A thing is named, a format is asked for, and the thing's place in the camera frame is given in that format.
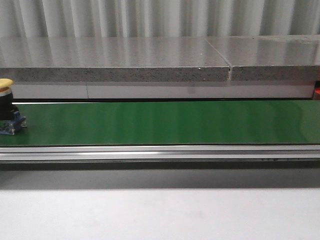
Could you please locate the green conveyor belt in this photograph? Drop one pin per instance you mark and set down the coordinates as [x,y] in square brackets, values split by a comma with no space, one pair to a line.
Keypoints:
[169,123]

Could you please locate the aluminium conveyor side rail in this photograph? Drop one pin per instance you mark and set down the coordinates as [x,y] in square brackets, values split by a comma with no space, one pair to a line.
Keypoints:
[122,154]

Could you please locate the red object at right edge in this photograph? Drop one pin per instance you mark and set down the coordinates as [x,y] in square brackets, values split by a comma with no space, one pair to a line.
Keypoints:
[316,95]

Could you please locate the white panel under slab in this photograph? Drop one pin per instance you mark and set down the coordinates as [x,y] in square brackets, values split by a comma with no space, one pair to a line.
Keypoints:
[200,90]

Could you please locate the yellow mushroom push button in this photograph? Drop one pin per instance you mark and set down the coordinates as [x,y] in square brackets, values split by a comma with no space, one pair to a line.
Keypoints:
[11,120]

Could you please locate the grey stone slab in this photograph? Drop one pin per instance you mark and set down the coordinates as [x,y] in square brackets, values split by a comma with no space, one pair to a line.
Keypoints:
[110,59]
[276,58]

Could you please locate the grey stone slab right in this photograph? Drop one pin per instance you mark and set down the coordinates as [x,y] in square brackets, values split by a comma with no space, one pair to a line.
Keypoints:
[276,58]

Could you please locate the grey stone slab left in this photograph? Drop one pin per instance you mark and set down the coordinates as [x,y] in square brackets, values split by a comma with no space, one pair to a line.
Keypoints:
[110,59]

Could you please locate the grey pleated curtain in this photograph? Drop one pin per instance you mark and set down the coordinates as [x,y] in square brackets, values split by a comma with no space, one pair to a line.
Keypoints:
[158,18]

